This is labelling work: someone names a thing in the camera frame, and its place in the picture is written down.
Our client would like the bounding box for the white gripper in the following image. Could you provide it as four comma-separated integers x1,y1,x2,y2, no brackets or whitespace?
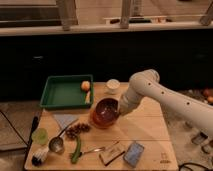
118,92,142,115

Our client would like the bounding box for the dark brown bowl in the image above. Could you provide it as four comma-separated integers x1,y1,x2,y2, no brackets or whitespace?
93,97,121,126

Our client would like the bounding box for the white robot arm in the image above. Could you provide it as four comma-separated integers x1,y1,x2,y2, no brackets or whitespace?
118,69,213,138

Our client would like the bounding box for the small white cup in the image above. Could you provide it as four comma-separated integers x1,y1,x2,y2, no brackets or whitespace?
106,79,120,95

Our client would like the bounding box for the orange bowl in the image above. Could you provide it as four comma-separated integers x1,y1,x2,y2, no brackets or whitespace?
90,110,118,129

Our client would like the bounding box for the pale stick in tray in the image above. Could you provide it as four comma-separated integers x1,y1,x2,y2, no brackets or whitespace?
85,91,90,104

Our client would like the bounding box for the orange fruit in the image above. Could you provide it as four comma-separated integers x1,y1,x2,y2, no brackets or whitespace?
81,81,91,92

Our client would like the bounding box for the wooden block box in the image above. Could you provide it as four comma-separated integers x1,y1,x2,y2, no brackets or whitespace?
99,142,125,166

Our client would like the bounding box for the blue sponge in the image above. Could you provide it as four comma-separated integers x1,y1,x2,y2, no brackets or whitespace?
123,141,144,168

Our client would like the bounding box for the light blue cloth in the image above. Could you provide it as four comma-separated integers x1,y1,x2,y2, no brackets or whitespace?
53,114,78,129

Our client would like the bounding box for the green plastic tray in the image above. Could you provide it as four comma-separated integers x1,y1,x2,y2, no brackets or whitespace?
40,75,94,110

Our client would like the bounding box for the green cucumber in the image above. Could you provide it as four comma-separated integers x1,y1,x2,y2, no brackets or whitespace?
71,136,81,164

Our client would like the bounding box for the metal ladle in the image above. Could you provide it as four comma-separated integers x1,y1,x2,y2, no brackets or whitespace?
48,125,69,154

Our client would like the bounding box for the green cup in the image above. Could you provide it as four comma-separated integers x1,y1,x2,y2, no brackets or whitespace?
31,128,48,145

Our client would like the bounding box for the black white brush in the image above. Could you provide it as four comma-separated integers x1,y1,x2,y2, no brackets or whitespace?
31,148,49,166

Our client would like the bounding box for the black cable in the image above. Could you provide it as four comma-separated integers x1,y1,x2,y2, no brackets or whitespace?
178,162,213,171

